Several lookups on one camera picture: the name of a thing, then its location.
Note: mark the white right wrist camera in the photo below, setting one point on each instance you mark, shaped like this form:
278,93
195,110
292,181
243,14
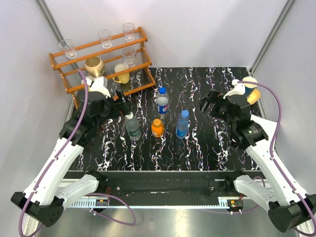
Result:
238,89

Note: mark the yellow mug on shelf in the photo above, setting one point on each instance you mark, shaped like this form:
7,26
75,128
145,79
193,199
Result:
123,78

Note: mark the beige ceramic mug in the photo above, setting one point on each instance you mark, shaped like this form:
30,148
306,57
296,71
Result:
94,66

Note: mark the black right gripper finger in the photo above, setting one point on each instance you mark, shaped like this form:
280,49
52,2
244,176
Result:
203,106
207,98

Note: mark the clear glass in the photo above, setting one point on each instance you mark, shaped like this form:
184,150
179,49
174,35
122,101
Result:
129,31
105,38
68,48

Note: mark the clear glass top left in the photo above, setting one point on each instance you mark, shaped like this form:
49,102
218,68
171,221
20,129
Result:
68,48

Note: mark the orange juice bottle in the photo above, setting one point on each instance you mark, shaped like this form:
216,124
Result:
157,128

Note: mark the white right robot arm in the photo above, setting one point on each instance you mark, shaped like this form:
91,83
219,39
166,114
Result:
288,204

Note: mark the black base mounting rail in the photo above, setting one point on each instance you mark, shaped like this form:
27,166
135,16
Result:
169,188

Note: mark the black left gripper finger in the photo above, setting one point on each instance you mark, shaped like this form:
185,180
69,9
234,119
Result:
124,109
121,97

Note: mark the clear glass top middle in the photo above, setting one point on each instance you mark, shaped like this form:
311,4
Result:
105,38

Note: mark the clear glass top right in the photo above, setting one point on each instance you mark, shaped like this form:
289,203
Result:
129,31

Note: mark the blue cup white inside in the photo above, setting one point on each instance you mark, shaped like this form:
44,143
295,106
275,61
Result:
249,87

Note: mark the wooden three-tier shelf rack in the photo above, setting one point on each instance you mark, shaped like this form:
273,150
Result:
140,75

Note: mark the clear glass middle shelf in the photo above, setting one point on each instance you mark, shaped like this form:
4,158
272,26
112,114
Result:
129,57

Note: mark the green label water bottle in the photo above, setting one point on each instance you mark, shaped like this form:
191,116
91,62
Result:
132,127

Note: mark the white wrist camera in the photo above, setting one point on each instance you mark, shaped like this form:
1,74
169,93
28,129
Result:
238,89
98,90

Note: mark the clear blue water bottle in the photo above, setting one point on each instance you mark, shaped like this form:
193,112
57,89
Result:
182,124

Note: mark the Pepsi bottle blue cap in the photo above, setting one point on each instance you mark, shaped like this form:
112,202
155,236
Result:
162,102

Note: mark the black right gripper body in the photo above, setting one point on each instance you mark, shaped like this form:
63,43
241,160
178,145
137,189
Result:
220,107

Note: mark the yellow saucer plate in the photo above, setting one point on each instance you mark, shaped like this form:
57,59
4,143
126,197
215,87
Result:
254,96

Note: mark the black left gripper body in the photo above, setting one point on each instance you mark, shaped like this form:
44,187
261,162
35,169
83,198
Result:
118,105

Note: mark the pale green mug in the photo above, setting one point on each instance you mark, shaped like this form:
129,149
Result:
89,80

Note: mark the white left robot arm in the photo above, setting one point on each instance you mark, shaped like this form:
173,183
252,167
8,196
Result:
44,200

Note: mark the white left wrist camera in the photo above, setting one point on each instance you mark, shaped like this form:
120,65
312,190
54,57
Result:
98,90

